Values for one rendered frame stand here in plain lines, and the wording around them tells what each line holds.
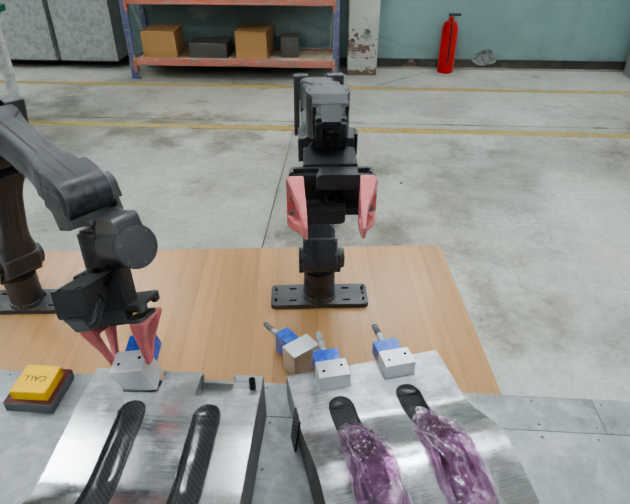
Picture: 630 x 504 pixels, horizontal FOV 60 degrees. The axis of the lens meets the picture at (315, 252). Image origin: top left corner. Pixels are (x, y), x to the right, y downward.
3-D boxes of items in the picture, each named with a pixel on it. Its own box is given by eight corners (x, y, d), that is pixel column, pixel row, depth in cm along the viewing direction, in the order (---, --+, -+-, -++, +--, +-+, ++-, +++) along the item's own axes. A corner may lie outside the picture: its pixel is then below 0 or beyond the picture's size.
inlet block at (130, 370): (146, 322, 90) (132, 302, 86) (175, 319, 89) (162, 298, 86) (125, 393, 81) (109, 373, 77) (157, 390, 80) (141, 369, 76)
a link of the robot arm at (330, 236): (338, 273, 103) (335, 98, 101) (302, 273, 103) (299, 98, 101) (335, 269, 109) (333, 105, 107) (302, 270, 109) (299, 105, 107)
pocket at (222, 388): (204, 389, 85) (202, 372, 83) (238, 391, 85) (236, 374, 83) (197, 412, 82) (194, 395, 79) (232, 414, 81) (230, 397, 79)
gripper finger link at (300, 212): (352, 206, 57) (345, 167, 65) (284, 207, 57) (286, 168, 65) (350, 258, 61) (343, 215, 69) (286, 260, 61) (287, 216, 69)
